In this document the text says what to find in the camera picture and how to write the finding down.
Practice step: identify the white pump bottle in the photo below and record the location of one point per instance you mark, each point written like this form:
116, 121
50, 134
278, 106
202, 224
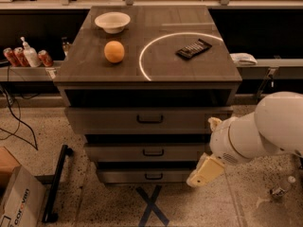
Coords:
30, 54

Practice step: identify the grey drawer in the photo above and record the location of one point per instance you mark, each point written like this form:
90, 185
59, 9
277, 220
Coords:
192, 120
146, 152
148, 175

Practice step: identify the red soda can left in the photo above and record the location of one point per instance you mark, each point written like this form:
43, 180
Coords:
10, 56

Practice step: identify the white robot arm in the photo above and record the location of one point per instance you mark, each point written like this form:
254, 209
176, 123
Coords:
274, 127

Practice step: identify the grey drawer cabinet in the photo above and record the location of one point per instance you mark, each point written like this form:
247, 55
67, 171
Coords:
151, 75

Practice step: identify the red soda can right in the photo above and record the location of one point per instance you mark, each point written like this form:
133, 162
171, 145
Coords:
45, 58

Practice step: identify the white bowl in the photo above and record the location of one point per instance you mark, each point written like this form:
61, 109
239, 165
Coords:
113, 22

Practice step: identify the red soda can middle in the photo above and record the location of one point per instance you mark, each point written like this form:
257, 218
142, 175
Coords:
19, 53

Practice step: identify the white folded cloth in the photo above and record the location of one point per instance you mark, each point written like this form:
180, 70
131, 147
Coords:
243, 59

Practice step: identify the clear plastic bottle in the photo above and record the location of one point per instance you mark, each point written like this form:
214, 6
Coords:
283, 187

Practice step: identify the cardboard box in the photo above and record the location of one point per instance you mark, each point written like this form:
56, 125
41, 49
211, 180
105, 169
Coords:
22, 194

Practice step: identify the black snack packet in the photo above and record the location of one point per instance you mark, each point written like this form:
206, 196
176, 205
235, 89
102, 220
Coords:
194, 49

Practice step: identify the black metal bar stand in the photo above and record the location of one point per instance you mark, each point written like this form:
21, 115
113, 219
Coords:
49, 216

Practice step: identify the orange fruit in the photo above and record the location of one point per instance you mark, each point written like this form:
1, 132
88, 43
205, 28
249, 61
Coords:
114, 52

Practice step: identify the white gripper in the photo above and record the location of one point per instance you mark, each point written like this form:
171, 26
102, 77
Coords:
222, 144

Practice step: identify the red soda can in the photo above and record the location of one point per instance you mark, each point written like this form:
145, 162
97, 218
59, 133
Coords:
10, 56
45, 58
19, 53

